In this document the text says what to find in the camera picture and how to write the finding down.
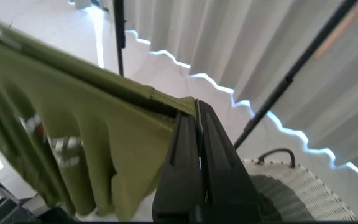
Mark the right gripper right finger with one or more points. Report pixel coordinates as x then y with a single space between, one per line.
225 183

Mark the green garment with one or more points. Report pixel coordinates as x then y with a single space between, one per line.
89 124

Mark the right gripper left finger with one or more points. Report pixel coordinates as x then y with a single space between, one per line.
179 180

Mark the black clothes rack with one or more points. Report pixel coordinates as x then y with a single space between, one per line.
119 37

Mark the white curtain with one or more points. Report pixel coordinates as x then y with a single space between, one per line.
228 40

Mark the white laundry basket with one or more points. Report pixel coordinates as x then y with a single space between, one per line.
306 193

